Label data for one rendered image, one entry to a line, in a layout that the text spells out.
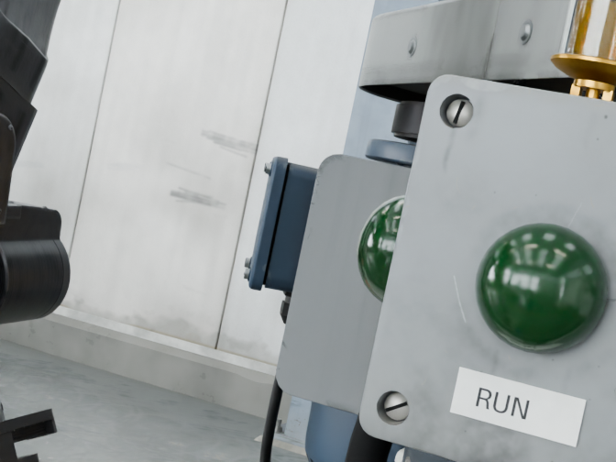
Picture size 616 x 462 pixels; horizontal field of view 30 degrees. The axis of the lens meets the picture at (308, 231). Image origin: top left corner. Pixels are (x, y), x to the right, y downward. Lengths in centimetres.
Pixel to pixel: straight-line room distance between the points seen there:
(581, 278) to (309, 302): 51
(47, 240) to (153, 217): 564
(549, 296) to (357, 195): 50
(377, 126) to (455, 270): 507
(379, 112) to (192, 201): 134
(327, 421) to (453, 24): 29
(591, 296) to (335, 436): 55
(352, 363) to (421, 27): 22
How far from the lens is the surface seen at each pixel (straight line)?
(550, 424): 27
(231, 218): 609
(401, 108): 81
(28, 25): 61
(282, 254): 77
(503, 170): 27
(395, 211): 29
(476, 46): 64
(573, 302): 26
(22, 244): 65
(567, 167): 27
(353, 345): 75
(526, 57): 58
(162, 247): 627
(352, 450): 35
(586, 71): 35
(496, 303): 26
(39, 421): 62
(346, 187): 75
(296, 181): 77
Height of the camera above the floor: 130
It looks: 3 degrees down
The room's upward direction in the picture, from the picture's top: 12 degrees clockwise
